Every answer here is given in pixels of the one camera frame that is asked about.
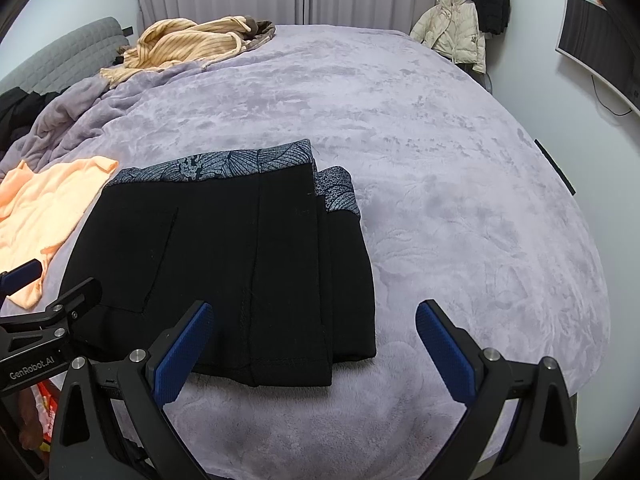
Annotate grey padded headboard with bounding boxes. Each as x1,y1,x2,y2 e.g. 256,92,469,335
1,16,129,94

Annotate cream puffer jacket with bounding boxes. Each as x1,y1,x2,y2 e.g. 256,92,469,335
409,0,486,74

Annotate orange fleece garment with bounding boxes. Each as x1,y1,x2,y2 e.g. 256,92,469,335
0,155,121,310

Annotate wall mounted television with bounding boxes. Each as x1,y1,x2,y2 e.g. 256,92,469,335
555,0,639,114

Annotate yellow striped garment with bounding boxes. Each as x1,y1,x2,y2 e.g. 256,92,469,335
100,16,257,88

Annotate lavender plush bed blanket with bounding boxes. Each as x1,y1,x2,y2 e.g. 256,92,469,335
1,25,611,479

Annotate black clothes pile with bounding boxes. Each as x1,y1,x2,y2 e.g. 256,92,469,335
0,87,61,158

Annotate person's left hand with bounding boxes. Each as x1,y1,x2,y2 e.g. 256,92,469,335
18,389,43,450

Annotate television power cable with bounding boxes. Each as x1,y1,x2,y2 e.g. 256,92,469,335
591,75,634,117

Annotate brown grey garment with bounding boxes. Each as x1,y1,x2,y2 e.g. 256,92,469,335
243,16,276,51

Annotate black pants with grey waistband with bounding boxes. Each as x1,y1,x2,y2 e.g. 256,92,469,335
61,140,376,387

